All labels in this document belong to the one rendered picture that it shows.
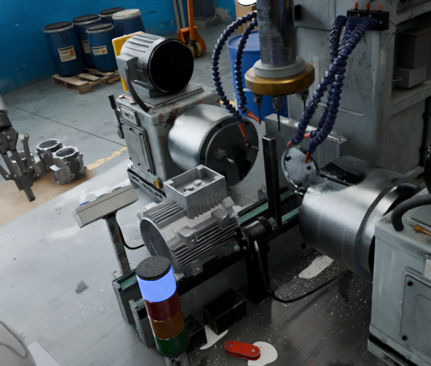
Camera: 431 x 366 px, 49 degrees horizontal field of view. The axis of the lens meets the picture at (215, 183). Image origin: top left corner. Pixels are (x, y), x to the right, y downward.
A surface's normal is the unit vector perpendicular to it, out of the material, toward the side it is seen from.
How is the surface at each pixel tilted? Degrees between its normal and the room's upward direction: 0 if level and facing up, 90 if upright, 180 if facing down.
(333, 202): 51
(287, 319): 0
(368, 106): 90
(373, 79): 90
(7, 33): 90
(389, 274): 90
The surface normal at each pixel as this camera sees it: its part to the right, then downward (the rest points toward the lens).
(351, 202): -0.64, -0.36
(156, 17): 0.72, 0.26
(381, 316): -0.80, 0.39
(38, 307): -0.13, -0.86
